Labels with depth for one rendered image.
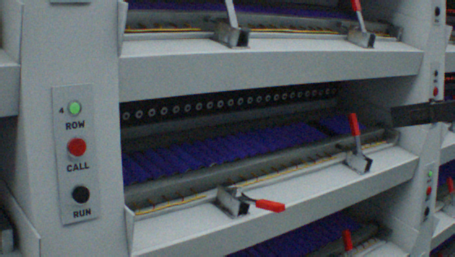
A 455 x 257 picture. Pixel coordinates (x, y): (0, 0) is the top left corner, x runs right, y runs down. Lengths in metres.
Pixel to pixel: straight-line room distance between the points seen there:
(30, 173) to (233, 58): 0.25
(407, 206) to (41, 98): 0.73
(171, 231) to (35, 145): 0.19
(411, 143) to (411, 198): 0.10
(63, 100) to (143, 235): 0.18
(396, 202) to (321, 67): 0.41
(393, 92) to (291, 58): 0.38
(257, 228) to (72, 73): 0.30
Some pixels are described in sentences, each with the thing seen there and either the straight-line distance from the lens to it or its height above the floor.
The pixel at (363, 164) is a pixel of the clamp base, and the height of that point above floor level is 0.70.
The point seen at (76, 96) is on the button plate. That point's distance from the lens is 0.44.
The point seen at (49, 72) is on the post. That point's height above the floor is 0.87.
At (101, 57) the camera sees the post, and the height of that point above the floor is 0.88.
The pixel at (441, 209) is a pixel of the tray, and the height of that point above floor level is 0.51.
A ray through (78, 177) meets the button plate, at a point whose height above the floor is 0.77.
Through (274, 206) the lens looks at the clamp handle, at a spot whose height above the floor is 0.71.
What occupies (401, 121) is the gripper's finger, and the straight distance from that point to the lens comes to 0.73.
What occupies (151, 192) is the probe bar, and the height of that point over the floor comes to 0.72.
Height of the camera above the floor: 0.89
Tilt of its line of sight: 10 degrees down
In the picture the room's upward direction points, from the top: straight up
